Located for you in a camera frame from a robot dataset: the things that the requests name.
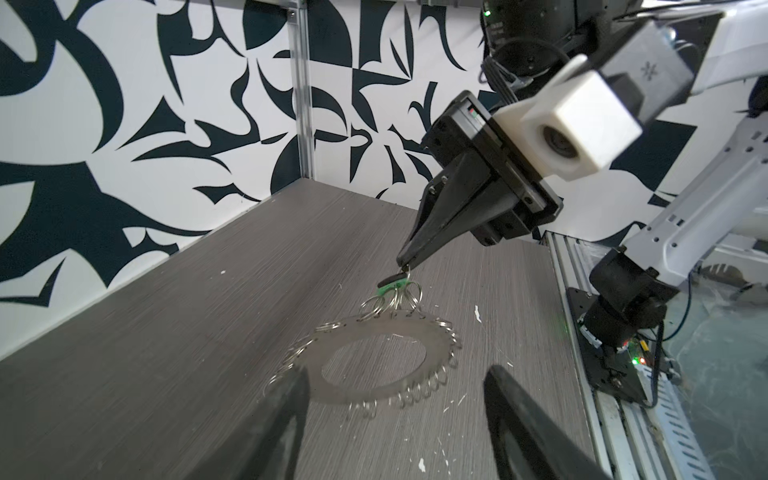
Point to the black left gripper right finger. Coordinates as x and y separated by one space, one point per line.
526 442

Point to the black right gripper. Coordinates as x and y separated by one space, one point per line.
485 186

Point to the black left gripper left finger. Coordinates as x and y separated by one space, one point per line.
266 445

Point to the green key tag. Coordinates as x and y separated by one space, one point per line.
392 282

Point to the steel ring plate with keyrings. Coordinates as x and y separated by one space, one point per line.
392 353

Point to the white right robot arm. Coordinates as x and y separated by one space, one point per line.
694 76

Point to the aluminium front rail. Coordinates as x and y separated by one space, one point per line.
622 436

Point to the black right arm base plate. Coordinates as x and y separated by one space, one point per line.
608 371

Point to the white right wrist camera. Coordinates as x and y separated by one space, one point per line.
574 127

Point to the aluminium corner post left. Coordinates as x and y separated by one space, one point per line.
298 31

